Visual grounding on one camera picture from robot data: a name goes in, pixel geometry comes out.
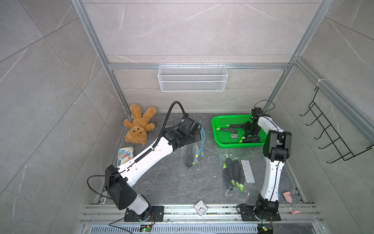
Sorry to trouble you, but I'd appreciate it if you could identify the bagged eggplant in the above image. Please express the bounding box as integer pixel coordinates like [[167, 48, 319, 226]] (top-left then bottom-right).
[[223, 163, 233, 190], [225, 158, 235, 188]]

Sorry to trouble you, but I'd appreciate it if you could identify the clear zip-top bag blue zipper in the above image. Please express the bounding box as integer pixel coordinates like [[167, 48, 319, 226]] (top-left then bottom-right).
[[219, 150, 265, 204]]

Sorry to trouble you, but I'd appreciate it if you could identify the dark eggplant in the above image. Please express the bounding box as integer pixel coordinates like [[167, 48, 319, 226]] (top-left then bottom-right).
[[232, 160, 244, 192]]

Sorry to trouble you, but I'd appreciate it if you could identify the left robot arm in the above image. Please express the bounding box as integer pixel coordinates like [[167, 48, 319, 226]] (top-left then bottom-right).
[[102, 101, 202, 221]]

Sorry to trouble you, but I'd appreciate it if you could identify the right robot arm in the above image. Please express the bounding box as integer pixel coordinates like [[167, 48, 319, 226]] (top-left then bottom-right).
[[251, 106, 292, 221]]

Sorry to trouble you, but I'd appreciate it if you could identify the green plastic basket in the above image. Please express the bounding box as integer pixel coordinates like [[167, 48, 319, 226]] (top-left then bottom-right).
[[211, 115, 267, 149]]

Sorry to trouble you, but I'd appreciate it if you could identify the brown teddy bear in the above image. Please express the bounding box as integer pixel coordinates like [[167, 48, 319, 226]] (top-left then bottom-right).
[[124, 103, 157, 145]]

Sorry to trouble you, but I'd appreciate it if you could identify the colourful tissue pack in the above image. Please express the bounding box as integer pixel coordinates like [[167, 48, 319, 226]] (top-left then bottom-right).
[[116, 146, 134, 167]]

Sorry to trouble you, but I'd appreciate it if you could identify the small white clock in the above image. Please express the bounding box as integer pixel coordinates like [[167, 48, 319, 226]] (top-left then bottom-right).
[[194, 200, 208, 216]]

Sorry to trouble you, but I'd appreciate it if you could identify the pink sand timer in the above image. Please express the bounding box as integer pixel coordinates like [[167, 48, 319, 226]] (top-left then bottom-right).
[[282, 192, 301, 215]]

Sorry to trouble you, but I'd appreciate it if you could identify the white wire wall basket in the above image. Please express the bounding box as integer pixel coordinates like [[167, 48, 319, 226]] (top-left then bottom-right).
[[157, 65, 228, 92]]

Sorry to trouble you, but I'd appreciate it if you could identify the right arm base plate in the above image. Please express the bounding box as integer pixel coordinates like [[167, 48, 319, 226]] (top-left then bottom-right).
[[236, 204, 281, 221]]

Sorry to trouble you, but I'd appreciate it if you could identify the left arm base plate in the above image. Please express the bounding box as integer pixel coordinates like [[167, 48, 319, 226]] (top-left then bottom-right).
[[124, 206, 165, 222]]

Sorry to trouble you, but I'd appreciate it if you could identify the black wall hook rack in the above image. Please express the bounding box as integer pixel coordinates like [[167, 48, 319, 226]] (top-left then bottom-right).
[[299, 87, 374, 164]]

